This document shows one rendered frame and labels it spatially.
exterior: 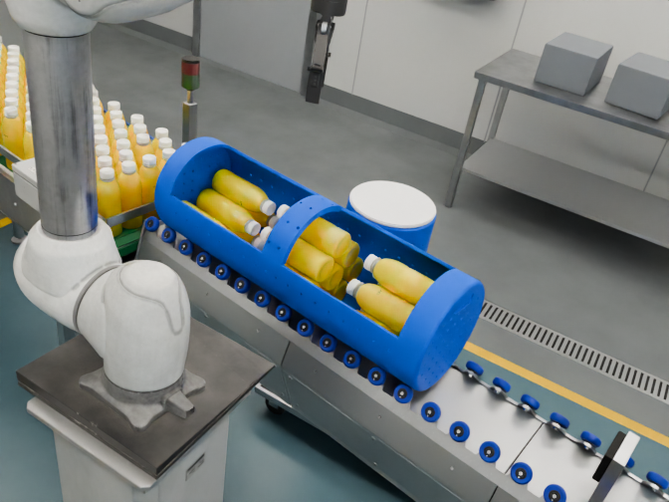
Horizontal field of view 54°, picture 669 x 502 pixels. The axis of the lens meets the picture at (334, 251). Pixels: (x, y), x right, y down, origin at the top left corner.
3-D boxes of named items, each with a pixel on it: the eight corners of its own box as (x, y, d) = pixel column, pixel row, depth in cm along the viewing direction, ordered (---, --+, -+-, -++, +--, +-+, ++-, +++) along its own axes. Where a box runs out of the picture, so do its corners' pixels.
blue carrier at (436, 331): (403, 413, 145) (436, 313, 130) (151, 239, 185) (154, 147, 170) (464, 358, 165) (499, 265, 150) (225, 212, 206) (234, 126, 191)
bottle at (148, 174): (134, 212, 205) (132, 159, 195) (154, 207, 210) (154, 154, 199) (144, 223, 201) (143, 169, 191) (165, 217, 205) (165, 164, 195)
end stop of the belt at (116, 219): (108, 228, 188) (108, 219, 186) (107, 227, 188) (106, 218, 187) (213, 187, 216) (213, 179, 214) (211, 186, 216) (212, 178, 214)
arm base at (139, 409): (152, 446, 119) (154, 424, 117) (75, 383, 129) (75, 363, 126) (222, 396, 133) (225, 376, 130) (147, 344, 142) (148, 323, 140)
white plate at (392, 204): (346, 176, 217) (346, 179, 218) (352, 220, 194) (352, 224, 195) (428, 184, 220) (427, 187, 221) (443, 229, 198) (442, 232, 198)
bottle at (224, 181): (227, 163, 188) (274, 190, 179) (230, 182, 193) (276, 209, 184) (209, 175, 184) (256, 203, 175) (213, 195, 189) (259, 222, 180)
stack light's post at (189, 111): (184, 338, 292) (189, 106, 230) (178, 334, 293) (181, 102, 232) (191, 334, 294) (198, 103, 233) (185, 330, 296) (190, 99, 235)
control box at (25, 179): (55, 225, 177) (52, 192, 171) (15, 195, 186) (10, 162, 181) (88, 213, 184) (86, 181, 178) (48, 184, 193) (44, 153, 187)
